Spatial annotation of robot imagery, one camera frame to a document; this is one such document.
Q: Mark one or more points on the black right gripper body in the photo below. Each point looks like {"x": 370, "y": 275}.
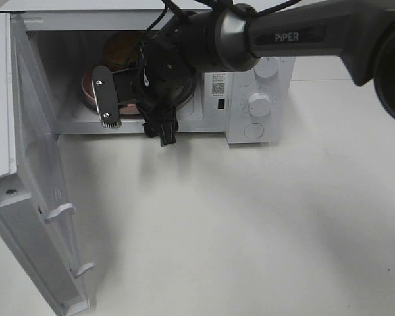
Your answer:
{"x": 160, "y": 82}

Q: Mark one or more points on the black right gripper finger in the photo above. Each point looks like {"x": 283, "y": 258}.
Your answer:
{"x": 163, "y": 125}

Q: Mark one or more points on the burger with lettuce and tomato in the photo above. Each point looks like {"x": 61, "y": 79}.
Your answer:
{"x": 120, "y": 51}

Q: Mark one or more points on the pink round plate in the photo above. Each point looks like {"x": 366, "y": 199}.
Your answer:
{"x": 126, "y": 111}

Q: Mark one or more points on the round white door button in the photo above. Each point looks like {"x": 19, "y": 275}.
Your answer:
{"x": 254, "y": 131}

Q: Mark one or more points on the white timer knob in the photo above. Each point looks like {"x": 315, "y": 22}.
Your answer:
{"x": 259, "y": 104}

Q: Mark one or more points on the white microwave door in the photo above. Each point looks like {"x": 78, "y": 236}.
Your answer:
{"x": 36, "y": 213}

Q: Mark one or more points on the white warning label sticker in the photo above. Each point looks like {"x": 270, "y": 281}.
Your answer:
{"x": 220, "y": 84}

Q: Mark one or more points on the upper white power knob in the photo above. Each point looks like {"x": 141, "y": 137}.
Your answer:
{"x": 266, "y": 68}

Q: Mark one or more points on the white microwave oven body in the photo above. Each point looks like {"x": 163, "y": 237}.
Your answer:
{"x": 73, "y": 61}

